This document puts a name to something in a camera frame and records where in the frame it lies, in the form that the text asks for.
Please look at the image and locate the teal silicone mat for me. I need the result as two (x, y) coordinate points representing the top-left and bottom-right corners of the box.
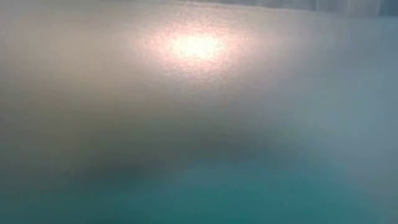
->
(0, 0), (398, 224)

